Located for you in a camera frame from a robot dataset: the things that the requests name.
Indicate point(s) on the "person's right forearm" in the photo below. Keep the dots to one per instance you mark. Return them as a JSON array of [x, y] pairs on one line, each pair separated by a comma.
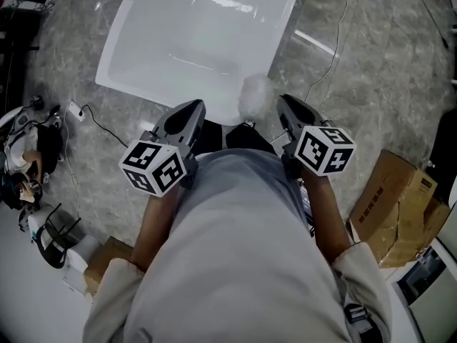
[[328, 213]]

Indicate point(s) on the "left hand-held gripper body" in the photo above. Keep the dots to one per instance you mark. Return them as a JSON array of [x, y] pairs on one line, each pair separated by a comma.
[[153, 166]]

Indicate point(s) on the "white cleaning cloth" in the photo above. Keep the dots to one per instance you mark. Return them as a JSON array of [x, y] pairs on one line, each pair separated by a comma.
[[255, 95]]

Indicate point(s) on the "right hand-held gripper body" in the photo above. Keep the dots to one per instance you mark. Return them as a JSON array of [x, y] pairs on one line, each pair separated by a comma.
[[325, 150]]

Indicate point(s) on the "person's black white shoe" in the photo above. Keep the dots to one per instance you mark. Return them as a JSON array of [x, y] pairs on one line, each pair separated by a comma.
[[250, 123]]

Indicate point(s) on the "dark hip device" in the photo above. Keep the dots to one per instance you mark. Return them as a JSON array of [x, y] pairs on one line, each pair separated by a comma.
[[306, 202]]

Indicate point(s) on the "white power strip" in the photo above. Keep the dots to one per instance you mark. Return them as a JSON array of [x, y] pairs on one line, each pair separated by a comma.
[[76, 111]]

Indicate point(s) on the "grey backpack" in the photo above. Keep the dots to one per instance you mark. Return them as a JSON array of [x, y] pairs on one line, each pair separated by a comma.
[[18, 129]]

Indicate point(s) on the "white bathtub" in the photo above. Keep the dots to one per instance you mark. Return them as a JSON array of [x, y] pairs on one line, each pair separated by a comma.
[[185, 41]]

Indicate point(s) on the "black desk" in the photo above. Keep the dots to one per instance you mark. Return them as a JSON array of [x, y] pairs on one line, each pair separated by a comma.
[[14, 48]]

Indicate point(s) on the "person's black trousers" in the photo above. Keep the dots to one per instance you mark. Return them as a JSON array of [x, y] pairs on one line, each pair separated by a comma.
[[246, 139]]

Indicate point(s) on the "black metal chair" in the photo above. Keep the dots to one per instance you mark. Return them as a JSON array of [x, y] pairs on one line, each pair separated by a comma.
[[53, 252]]

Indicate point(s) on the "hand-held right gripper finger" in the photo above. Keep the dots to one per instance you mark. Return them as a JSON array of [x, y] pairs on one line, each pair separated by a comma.
[[287, 120], [310, 114]]

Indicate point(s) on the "white cabinet with dark window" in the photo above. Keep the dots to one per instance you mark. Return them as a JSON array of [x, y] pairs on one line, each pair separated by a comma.
[[428, 291]]

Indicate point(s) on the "person's left forearm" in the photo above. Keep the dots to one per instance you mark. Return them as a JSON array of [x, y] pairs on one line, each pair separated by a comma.
[[153, 227]]

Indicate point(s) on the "small brown cardboard box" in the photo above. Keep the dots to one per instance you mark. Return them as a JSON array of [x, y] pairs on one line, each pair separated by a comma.
[[107, 256]]

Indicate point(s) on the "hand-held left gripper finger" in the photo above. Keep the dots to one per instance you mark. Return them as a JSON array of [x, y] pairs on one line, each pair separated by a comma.
[[175, 110], [196, 129]]

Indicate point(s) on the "person's grey shirt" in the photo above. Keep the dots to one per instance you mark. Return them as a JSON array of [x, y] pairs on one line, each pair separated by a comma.
[[235, 256]]

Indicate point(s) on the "large open cardboard box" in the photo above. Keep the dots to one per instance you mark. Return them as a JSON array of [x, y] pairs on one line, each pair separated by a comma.
[[389, 206]]

